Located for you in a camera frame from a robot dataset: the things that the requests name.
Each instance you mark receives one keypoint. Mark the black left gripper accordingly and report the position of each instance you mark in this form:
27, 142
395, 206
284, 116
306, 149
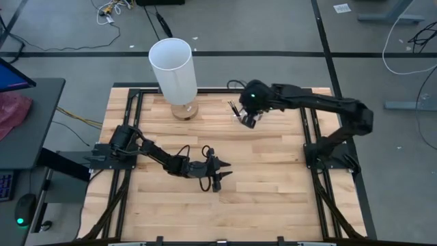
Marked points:
203, 169

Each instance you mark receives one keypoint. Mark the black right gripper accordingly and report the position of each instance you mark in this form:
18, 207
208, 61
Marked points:
251, 119

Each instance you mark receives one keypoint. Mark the thin black makeup brush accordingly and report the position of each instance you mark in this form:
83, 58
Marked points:
231, 108

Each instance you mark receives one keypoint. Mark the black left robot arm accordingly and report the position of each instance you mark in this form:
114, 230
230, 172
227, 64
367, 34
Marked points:
160, 158

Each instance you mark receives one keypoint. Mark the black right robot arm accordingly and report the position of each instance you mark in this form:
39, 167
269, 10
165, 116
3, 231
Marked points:
317, 100

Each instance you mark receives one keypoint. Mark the clear acrylic organizer box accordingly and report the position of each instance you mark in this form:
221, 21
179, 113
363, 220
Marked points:
236, 119

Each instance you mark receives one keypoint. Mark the white shade wooden base lamp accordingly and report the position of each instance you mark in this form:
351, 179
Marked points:
172, 73

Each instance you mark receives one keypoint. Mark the black power adapter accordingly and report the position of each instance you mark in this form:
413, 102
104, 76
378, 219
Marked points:
164, 24

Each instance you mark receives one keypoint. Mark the white paper sheet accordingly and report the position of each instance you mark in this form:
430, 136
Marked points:
342, 8

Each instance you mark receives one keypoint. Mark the black box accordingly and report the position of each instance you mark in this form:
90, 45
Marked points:
160, 2

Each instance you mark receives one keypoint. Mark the black side desk leg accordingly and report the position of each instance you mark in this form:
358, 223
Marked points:
65, 167

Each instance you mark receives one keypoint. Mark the blue-grey desk foot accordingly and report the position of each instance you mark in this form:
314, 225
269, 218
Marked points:
389, 18
409, 105

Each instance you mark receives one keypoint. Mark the black caster wheel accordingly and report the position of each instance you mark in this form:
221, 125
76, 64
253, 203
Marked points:
46, 225

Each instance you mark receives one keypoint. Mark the grey side desk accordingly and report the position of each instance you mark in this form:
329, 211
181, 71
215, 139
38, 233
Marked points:
41, 130

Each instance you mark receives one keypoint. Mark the black computer mouse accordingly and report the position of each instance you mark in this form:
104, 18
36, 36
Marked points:
25, 209

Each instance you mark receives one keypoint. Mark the dark computer keyboard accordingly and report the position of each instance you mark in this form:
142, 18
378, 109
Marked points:
6, 186

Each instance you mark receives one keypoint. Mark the pink cloth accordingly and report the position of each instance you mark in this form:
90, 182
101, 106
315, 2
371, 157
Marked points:
12, 111

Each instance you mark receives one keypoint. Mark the blue screen monitor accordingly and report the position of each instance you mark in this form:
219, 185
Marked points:
12, 77

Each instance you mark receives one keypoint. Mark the black aluminium table frame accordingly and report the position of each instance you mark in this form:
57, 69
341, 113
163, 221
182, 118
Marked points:
211, 91

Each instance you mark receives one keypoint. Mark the silver-faced table-level camera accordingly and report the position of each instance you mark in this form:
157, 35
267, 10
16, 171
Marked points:
222, 243

